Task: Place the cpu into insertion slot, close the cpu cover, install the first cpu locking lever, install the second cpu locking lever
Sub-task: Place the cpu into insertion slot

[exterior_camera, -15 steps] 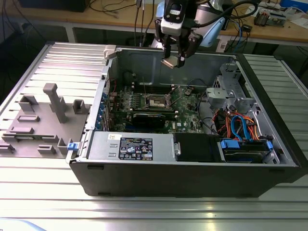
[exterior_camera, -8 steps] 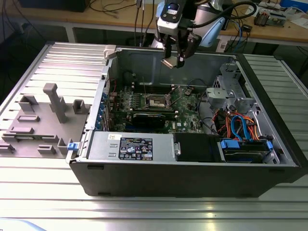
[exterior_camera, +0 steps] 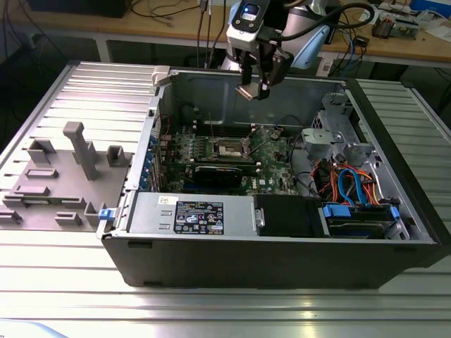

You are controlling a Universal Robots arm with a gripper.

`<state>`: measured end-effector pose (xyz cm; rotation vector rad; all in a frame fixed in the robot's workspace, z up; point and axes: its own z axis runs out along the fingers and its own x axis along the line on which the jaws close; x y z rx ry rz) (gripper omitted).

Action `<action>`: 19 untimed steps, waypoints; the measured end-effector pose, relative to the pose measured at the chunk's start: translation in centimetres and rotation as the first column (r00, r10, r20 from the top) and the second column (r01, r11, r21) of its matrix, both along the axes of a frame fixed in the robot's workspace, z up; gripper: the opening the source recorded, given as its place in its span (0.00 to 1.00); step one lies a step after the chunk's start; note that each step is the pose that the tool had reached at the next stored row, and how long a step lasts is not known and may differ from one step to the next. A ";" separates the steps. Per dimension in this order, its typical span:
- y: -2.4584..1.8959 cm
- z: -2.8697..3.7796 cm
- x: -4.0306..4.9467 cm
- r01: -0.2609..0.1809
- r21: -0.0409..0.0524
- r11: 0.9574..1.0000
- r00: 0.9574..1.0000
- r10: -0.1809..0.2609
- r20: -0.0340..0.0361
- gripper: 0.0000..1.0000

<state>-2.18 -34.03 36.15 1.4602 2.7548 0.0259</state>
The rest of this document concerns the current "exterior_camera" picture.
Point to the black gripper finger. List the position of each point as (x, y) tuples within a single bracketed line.
[(246, 68), (269, 74)]

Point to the silver CPU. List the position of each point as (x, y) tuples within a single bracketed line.
[(248, 91)]

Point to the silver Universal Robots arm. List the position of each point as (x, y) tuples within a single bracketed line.
[(303, 21)]

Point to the black RAM slot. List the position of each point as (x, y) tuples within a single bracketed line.
[(229, 134), (183, 164), (197, 159)]

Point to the CPU socket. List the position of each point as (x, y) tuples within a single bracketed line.
[(225, 149)]

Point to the black disk bay cover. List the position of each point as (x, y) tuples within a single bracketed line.
[(282, 214)]

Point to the white paper tag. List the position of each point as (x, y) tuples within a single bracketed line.
[(327, 68)]

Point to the grey metal drive cage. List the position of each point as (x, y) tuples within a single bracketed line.
[(317, 141)]

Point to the small black box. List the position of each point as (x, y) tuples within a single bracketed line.
[(361, 39)]

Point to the green motherboard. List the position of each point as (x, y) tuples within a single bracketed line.
[(271, 165)]

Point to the white paper sheet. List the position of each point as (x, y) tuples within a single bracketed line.
[(370, 15)]

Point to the black finned heat sink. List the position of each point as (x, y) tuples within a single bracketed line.
[(382, 28)]

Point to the black graphics card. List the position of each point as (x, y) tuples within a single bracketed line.
[(218, 176)]

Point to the wooden desk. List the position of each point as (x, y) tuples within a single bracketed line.
[(405, 47)]

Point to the grey electronic device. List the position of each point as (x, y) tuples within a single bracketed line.
[(407, 28)]

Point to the hard disk in blue carrier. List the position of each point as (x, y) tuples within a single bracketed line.
[(338, 211)]

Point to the blue box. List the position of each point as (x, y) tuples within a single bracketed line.
[(430, 5)]

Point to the grey power supply unit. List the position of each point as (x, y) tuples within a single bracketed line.
[(151, 218)]

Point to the dark box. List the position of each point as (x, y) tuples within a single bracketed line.
[(77, 7)]

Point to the black open PC case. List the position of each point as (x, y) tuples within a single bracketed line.
[(246, 260)]

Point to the blue case latch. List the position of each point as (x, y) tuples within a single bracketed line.
[(106, 215)]

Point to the grey parts rack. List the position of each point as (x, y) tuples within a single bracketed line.
[(63, 190)]

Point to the pale blue rounded object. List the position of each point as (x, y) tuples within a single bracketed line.
[(28, 331)]

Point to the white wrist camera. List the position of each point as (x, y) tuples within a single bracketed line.
[(243, 35)]

